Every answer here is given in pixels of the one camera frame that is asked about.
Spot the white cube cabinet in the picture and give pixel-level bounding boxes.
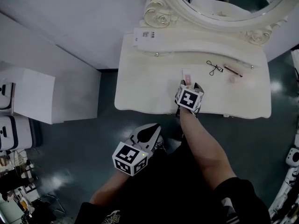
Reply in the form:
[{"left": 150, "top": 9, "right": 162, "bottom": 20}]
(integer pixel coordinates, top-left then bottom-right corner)
[{"left": 0, "top": 67, "right": 56, "bottom": 125}]

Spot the white paper label sheet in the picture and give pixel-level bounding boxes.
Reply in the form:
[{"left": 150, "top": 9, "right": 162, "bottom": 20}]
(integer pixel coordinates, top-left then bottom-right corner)
[{"left": 132, "top": 27, "right": 160, "bottom": 49}]

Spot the white dressing table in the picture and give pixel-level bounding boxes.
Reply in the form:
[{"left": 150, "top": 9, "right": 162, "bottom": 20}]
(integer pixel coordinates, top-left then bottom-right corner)
[{"left": 114, "top": 27, "right": 272, "bottom": 120}]

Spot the white storage case dark trim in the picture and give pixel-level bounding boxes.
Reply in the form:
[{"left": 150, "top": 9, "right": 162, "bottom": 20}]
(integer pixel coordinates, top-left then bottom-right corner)
[
  {"left": 0, "top": 115, "right": 33, "bottom": 152},
  {"left": 0, "top": 78, "right": 15, "bottom": 110}
]

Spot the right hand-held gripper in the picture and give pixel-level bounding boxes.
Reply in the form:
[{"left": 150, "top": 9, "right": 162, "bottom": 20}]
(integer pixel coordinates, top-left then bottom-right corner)
[{"left": 174, "top": 79, "right": 205, "bottom": 118}]

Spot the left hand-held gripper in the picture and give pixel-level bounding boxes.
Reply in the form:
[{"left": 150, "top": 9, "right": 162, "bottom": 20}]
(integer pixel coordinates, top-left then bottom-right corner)
[{"left": 112, "top": 123, "right": 162, "bottom": 177}]

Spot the person's left forearm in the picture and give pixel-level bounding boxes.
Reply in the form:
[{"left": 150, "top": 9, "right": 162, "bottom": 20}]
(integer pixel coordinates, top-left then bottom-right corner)
[{"left": 89, "top": 170, "right": 132, "bottom": 205}]

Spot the ornate white framed mirror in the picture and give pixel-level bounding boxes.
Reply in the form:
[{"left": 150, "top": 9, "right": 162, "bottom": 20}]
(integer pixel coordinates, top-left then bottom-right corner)
[{"left": 139, "top": 0, "right": 299, "bottom": 47}]

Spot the black eyelash curler makeup tool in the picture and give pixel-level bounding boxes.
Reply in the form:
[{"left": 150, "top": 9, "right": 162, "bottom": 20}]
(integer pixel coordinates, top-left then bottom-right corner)
[{"left": 206, "top": 60, "right": 224, "bottom": 77}]

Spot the brown makeup pencil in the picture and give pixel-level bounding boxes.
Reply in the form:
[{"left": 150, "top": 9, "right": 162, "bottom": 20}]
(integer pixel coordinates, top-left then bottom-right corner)
[{"left": 224, "top": 65, "right": 243, "bottom": 77}]

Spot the white robot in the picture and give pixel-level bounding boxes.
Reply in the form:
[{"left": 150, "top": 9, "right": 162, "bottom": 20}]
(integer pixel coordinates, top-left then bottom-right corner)
[{"left": 268, "top": 134, "right": 299, "bottom": 224}]

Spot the person's white sneaker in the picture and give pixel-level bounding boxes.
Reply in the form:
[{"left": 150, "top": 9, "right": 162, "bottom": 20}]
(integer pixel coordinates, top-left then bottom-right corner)
[{"left": 154, "top": 134, "right": 167, "bottom": 154}]

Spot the person's right forearm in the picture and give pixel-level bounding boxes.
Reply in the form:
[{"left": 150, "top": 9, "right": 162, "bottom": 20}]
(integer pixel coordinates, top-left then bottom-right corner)
[{"left": 178, "top": 106, "right": 237, "bottom": 191}]

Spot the person's black clothing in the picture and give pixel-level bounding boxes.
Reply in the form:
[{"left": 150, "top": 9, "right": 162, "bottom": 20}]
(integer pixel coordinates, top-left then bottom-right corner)
[{"left": 74, "top": 134, "right": 272, "bottom": 224}]

